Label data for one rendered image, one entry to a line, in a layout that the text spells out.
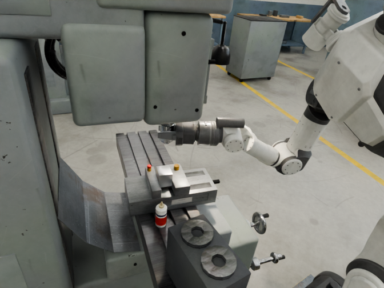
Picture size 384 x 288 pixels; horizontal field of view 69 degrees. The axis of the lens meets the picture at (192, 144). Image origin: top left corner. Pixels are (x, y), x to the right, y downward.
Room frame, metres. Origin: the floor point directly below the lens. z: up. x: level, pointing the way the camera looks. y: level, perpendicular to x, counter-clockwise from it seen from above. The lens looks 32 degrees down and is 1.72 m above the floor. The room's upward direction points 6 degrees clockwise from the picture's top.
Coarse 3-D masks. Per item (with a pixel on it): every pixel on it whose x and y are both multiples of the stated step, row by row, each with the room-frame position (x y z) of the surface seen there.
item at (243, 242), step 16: (224, 208) 1.04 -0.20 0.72; (240, 224) 0.95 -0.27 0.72; (80, 240) 0.76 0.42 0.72; (240, 240) 0.85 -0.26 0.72; (256, 240) 0.87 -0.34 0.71; (80, 256) 0.69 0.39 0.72; (96, 256) 0.70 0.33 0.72; (240, 256) 0.83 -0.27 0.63; (80, 272) 0.62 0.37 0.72; (96, 272) 0.63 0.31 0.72; (144, 272) 0.66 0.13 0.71
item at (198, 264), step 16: (192, 224) 0.55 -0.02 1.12; (208, 224) 0.55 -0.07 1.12; (176, 240) 0.50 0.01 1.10; (192, 240) 0.49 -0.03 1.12; (208, 240) 0.50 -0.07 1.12; (224, 240) 0.52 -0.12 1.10; (176, 256) 0.49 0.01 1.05; (192, 256) 0.45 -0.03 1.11; (208, 256) 0.45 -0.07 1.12; (224, 256) 0.45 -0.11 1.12; (176, 272) 0.48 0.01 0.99; (192, 272) 0.43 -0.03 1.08; (208, 272) 0.41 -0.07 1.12; (224, 272) 0.41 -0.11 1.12; (240, 272) 0.42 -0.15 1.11
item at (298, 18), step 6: (270, 12) 8.32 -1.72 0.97; (276, 12) 8.40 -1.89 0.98; (222, 18) 7.24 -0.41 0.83; (282, 18) 8.06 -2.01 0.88; (288, 18) 8.20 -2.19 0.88; (294, 18) 8.36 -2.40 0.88; (300, 18) 8.42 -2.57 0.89; (222, 24) 7.24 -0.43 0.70; (294, 24) 8.92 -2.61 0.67; (312, 24) 8.33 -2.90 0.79; (282, 42) 8.21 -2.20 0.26; (288, 42) 8.50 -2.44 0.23; (294, 42) 8.60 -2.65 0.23
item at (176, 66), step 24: (144, 24) 0.73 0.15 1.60; (168, 24) 0.74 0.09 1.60; (192, 24) 0.77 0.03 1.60; (168, 48) 0.74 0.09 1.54; (192, 48) 0.77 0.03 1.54; (168, 72) 0.74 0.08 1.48; (192, 72) 0.77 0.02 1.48; (168, 96) 0.74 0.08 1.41; (192, 96) 0.77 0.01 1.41; (144, 120) 0.73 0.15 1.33; (168, 120) 0.75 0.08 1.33; (192, 120) 0.78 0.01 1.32
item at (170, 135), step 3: (159, 132) 0.82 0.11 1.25; (162, 132) 0.82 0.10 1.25; (165, 132) 0.82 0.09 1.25; (168, 132) 0.82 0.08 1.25; (171, 132) 0.82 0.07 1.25; (174, 132) 0.82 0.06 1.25; (159, 135) 0.81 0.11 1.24; (162, 135) 0.81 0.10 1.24; (165, 135) 0.82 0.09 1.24; (168, 135) 0.82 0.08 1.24; (171, 135) 0.82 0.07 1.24; (174, 135) 0.81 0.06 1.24; (159, 138) 0.82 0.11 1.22; (162, 138) 0.81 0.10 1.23; (165, 138) 0.82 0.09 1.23; (168, 138) 0.82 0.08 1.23; (171, 138) 0.82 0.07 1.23; (174, 138) 0.81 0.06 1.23
